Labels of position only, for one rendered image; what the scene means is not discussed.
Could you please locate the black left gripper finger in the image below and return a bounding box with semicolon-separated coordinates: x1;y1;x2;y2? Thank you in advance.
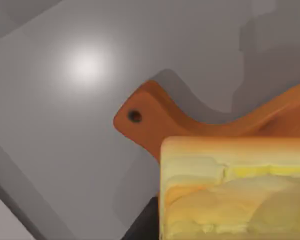
120;196;161;240

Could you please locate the yellow bread slice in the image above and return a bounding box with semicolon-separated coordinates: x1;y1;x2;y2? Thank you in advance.
158;135;300;240

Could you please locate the brown wooden cutting board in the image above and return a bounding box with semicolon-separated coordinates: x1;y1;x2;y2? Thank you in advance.
113;79;300;166

